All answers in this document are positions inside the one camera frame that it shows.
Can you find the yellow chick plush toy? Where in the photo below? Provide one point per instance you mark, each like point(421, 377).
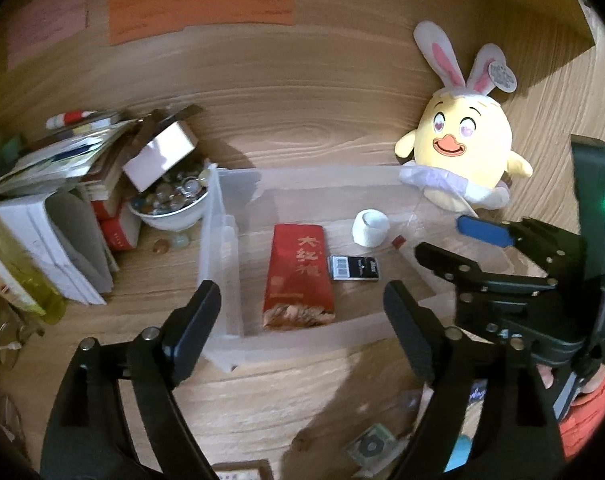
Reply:
point(462, 145)

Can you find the yellow green bottle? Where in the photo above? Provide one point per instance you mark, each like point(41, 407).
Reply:
point(22, 280)

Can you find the white tape roll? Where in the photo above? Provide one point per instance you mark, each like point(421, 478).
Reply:
point(370, 232)

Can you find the stack of papers and booklets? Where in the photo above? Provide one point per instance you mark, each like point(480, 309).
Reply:
point(62, 155)

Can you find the orange sticky note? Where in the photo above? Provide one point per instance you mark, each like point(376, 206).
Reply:
point(197, 7)

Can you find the teal plastic item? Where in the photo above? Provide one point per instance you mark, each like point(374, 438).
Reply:
point(10, 147)

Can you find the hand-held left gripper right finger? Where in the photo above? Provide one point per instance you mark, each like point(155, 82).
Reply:
point(407, 332)

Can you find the light blue item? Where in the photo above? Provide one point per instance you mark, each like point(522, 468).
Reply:
point(457, 455)

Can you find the white bowl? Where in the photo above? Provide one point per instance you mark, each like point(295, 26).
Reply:
point(172, 220)

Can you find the brown glass pebble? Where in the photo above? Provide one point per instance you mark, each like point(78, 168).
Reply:
point(160, 246)

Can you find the small black box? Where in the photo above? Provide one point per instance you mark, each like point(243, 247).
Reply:
point(355, 267)

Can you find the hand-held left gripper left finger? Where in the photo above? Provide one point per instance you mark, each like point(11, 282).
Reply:
point(197, 332)

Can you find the pink sticky note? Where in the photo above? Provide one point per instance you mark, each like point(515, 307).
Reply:
point(47, 20)

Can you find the clear plastic storage box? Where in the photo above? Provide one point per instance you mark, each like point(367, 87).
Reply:
point(307, 185)

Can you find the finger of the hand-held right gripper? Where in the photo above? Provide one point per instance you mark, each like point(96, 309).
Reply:
point(485, 230)
point(447, 262)

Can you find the red spine book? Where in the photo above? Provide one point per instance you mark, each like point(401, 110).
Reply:
point(105, 210)

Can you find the small green packet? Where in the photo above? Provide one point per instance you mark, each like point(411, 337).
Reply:
point(372, 445)

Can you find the person's right hand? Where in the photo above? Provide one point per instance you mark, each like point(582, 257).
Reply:
point(601, 379)

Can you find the pile of glass pebbles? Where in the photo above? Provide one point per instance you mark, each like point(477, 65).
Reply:
point(175, 192)

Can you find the clear glass pebble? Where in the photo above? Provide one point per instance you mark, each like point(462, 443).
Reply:
point(180, 243)

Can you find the person's right forearm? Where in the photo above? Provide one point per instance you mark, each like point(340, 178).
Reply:
point(585, 425)

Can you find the red foil packet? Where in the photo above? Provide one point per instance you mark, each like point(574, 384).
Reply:
point(295, 270)

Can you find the wooden frame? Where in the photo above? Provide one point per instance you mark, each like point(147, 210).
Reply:
point(242, 470)

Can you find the red and white marker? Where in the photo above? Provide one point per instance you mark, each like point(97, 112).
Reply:
point(70, 119)

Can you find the pale tube with red cap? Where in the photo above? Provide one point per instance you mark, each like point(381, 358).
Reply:
point(399, 242)

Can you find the pink and white carton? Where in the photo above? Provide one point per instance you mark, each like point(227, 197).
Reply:
point(157, 160)

